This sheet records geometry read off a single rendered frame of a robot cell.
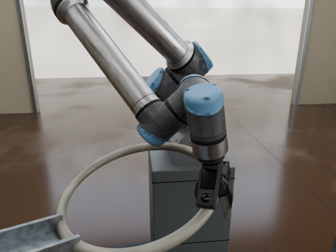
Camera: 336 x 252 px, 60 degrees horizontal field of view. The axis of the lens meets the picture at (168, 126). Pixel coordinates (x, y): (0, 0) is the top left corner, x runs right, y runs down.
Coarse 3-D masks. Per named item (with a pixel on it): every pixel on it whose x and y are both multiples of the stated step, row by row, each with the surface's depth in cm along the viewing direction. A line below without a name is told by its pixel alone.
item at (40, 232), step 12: (48, 216) 77; (60, 216) 78; (12, 228) 71; (24, 228) 73; (36, 228) 75; (48, 228) 77; (0, 240) 70; (12, 240) 71; (24, 240) 73; (36, 240) 74; (48, 240) 74; (60, 240) 68; (72, 240) 70
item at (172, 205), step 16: (160, 160) 145; (224, 160) 145; (160, 176) 136; (176, 176) 136; (192, 176) 137; (160, 192) 138; (176, 192) 139; (192, 192) 140; (160, 208) 141; (176, 208) 142; (192, 208) 143; (160, 224) 144; (176, 224) 146; (208, 224) 148; (224, 224) 149; (192, 240) 150; (208, 240) 151; (224, 240) 152
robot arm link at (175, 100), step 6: (186, 78) 80; (192, 78) 78; (198, 78) 77; (204, 78) 79; (180, 84) 81; (186, 84) 76; (192, 84) 74; (180, 90) 77; (174, 96) 78; (180, 96) 77; (168, 102) 78; (174, 102) 77; (180, 102) 76; (174, 108) 77; (180, 108) 77; (180, 114) 77; (186, 120) 79
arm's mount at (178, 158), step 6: (186, 126) 141; (180, 132) 141; (186, 132) 137; (174, 138) 142; (180, 138) 137; (186, 138) 137; (186, 144) 138; (168, 150) 150; (174, 156) 139; (180, 156) 139; (186, 156) 140; (174, 162) 140; (180, 162) 140; (186, 162) 141; (192, 162) 142
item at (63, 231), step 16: (144, 144) 106; (176, 144) 102; (96, 160) 102; (112, 160) 105; (80, 176) 96; (64, 192) 89; (64, 208) 84; (64, 224) 77; (192, 224) 69; (80, 240) 71; (160, 240) 67; (176, 240) 67
